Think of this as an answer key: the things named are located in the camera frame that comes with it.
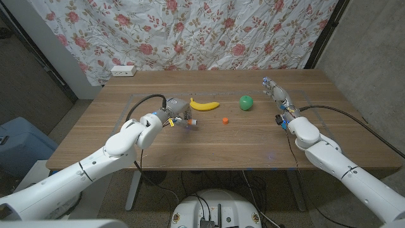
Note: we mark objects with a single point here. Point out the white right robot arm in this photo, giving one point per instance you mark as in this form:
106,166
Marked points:
332,155

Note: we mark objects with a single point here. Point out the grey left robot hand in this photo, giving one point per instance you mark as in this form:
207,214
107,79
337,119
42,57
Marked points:
177,107

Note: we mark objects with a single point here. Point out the glue stick body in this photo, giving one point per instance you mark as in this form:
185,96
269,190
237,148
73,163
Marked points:
185,121

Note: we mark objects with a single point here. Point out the blue plastic bin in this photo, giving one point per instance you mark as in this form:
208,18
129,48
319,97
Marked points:
22,145

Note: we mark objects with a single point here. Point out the yellow toy banana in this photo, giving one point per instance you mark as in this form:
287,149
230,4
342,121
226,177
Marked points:
204,106

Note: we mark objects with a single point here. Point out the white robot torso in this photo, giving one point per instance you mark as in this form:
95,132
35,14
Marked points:
218,209

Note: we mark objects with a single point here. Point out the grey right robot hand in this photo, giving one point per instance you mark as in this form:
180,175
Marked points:
281,96

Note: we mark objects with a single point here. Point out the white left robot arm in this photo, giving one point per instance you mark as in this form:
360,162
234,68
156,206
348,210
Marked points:
95,164

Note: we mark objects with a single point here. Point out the grey tape outline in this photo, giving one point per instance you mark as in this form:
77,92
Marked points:
123,111

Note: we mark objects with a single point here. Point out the grey table leg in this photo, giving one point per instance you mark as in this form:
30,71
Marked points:
297,190
133,190

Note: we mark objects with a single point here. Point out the white power strip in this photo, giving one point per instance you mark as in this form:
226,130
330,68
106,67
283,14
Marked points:
123,71

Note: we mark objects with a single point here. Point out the black backdrop stand pole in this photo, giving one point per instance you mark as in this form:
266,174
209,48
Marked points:
326,35

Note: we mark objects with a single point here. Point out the orange glue stick cap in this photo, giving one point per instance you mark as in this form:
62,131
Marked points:
225,120

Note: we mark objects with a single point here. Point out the floral backdrop cloth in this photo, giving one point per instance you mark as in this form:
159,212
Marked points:
190,31

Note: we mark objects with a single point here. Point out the green ball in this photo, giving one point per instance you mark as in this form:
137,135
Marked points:
246,102

